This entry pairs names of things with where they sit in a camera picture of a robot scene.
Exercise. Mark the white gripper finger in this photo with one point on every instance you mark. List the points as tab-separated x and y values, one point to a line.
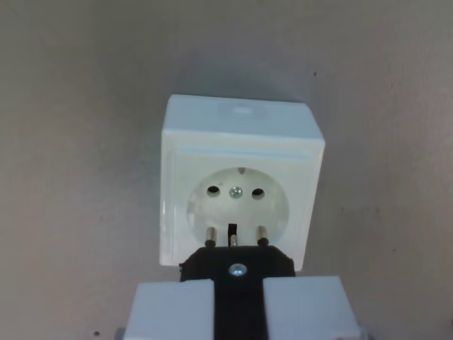
308	308
170	311

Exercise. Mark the black two-pin power plug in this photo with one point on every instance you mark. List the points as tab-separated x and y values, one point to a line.
247	256

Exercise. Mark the white wall socket box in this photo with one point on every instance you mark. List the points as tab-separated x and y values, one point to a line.
240	148

